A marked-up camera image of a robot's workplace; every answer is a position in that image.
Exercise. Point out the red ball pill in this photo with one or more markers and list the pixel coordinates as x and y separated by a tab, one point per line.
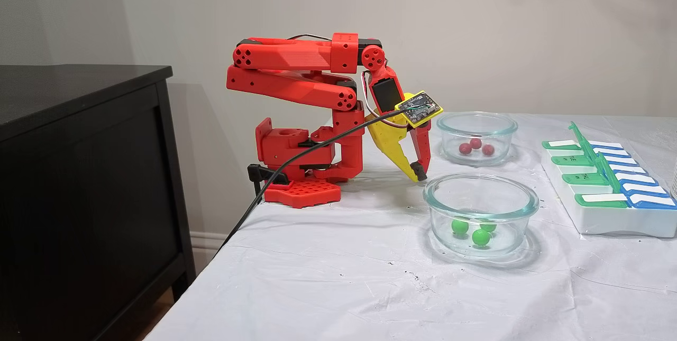
475	143
487	149
465	148

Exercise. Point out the weekly pill organizer box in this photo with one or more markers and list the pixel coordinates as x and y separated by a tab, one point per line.
608	219

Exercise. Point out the glass bowl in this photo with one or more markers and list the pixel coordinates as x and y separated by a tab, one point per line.
449	135
439	224

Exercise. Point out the green ball pill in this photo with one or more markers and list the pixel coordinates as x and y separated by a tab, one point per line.
459	226
488	226
481	237

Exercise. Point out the black table clamp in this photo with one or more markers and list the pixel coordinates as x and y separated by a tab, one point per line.
262	173

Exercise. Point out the white tablecloth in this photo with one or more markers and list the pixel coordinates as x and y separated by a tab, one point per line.
344	288

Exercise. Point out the white baseboard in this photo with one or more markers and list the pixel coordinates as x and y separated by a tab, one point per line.
206	243

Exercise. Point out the black wooden cabinet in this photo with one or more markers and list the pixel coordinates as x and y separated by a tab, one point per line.
79	198

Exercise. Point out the yellow camera mount with board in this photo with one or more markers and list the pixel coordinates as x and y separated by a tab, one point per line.
419	107

